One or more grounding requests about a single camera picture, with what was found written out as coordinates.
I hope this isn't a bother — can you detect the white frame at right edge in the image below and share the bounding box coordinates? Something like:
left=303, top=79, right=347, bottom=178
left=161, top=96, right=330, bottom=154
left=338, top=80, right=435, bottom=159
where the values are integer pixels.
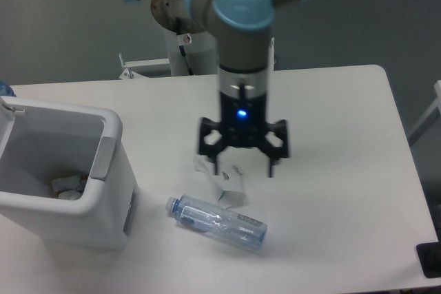
left=407, top=80, right=440, bottom=146

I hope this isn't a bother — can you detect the white push-lid trash can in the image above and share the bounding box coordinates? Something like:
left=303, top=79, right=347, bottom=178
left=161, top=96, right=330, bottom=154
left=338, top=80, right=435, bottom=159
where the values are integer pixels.
left=1, top=96, right=139, bottom=249

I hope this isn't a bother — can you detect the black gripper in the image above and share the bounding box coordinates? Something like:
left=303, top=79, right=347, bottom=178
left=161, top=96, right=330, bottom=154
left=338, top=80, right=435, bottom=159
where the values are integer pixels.
left=198, top=93, right=290, bottom=178

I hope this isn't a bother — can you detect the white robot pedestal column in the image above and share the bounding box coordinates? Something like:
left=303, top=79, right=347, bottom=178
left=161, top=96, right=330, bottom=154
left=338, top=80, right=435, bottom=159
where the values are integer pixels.
left=164, top=30, right=218, bottom=76

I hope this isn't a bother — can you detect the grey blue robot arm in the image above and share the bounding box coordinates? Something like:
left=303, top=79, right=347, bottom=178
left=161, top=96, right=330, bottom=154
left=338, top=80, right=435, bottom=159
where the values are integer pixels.
left=126, top=0, right=300, bottom=165

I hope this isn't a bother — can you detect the blue object at left edge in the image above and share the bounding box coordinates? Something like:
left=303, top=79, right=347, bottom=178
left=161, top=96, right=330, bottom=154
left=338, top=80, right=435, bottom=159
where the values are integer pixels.
left=0, top=80, right=17, bottom=97

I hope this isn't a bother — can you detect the white pedestal base frame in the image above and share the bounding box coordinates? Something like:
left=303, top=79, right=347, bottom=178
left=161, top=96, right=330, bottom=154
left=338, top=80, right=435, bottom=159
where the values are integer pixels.
left=118, top=36, right=276, bottom=80

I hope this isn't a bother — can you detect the crumpled white paper packet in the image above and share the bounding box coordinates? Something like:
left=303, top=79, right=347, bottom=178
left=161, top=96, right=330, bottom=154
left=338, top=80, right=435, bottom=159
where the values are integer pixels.
left=193, top=156, right=246, bottom=209

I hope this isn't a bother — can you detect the trash inside the can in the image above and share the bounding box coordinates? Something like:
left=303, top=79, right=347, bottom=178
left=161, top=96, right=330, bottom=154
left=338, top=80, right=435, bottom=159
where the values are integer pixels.
left=50, top=173, right=88, bottom=200

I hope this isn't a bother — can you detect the crushed clear plastic bottle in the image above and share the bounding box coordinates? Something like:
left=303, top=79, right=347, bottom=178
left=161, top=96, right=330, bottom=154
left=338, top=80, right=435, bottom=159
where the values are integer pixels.
left=165, top=195, right=267, bottom=251

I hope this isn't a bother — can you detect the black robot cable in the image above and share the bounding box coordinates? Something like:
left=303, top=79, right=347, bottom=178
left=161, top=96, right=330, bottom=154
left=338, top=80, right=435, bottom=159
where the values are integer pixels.
left=175, top=17, right=194, bottom=76

